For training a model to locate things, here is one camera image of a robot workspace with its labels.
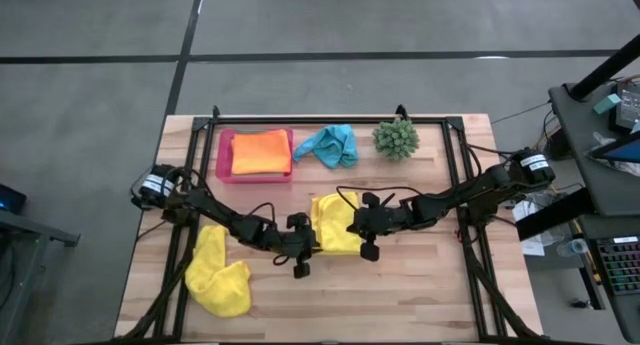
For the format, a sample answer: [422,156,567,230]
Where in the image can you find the black aluminium table frame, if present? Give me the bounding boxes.
[112,104,549,345]

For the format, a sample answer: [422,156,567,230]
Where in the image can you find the teal block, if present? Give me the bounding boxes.
[593,93,623,116]

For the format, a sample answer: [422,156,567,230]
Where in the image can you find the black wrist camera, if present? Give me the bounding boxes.
[292,257,312,280]
[359,240,381,263]

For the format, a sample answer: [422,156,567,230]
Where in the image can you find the yellow microfiber towel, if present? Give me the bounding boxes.
[310,191,367,257]
[184,224,253,318]

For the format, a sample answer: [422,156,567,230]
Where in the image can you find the backlit keyboard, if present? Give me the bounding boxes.
[594,234,640,297]

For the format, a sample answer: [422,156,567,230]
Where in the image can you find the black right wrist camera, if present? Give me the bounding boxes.
[359,240,381,263]

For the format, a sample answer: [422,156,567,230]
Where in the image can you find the white paper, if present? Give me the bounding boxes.
[512,199,552,258]

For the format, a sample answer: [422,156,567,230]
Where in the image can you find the grey metal desk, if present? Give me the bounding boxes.
[0,209,81,345]

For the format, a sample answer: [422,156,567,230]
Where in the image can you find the blue microfiber towel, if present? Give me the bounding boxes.
[292,124,361,170]

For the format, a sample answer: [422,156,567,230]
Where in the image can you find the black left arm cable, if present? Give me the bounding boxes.
[130,167,277,221]

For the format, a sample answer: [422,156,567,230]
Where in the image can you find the black support beam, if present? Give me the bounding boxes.
[514,187,597,242]

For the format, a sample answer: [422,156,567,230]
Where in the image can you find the green artificial plant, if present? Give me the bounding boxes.
[372,116,421,163]

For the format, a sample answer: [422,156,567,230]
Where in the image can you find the tablet with blue screen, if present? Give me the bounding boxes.
[588,130,640,165]

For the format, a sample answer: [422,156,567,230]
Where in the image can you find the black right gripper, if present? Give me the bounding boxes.
[346,192,417,243]

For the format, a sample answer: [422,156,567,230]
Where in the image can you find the black device with blue light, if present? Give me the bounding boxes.
[0,183,28,215]

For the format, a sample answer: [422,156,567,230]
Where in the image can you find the dark grey side desk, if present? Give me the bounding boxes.
[548,82,640,219]

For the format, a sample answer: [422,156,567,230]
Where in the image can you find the black electronic device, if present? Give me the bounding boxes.
[614,81,640,132]

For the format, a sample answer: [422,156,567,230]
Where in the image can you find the orange microfiber towel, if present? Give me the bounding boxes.
[230,129,294,176]

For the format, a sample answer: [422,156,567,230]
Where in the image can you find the black pole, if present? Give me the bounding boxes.
[569,34,640,101]

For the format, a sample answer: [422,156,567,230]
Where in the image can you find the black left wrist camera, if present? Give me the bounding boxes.
[292,257,312,280]

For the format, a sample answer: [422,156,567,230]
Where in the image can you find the pink plastic bin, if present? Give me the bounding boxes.
[215,127,295,185]

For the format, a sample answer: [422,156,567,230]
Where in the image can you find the clear plastic bottle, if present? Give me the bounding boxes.
[556,238,592,259]

